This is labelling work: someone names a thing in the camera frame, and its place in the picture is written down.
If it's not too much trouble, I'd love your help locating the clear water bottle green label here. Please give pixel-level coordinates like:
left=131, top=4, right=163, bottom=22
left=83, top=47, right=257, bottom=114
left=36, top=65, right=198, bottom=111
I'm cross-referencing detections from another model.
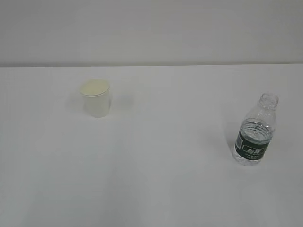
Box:
left=232, top=93, right=279, bottom=166

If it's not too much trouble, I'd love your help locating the white paper cup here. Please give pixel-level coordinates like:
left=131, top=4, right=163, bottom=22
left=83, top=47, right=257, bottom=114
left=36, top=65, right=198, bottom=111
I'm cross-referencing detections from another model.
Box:
left=80, top=79, right=111, bottom=118

